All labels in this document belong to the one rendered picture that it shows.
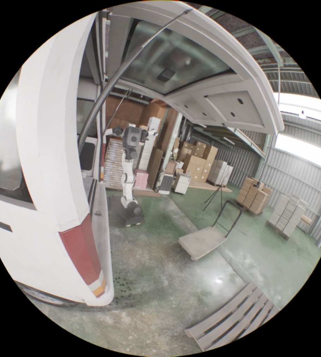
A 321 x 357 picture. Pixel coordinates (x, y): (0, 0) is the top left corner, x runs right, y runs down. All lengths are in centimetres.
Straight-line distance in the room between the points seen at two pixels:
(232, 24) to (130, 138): 211
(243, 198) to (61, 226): 504
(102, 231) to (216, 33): 134
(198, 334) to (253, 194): 444
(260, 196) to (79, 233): 481
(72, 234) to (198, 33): 79
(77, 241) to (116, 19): 83
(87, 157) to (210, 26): 160
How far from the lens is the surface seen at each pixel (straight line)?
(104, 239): 98
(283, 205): 486
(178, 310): 143
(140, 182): 289
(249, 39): 198
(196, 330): 133
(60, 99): 25
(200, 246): 177
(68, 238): 31
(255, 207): 490
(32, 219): 30
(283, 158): 942
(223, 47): 68
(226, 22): 188
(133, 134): 190
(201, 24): 63
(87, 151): 160
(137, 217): 183
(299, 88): 825
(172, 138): 280
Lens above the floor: 129
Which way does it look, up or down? 17 degrees down
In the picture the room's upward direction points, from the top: 17 degrees clockwise
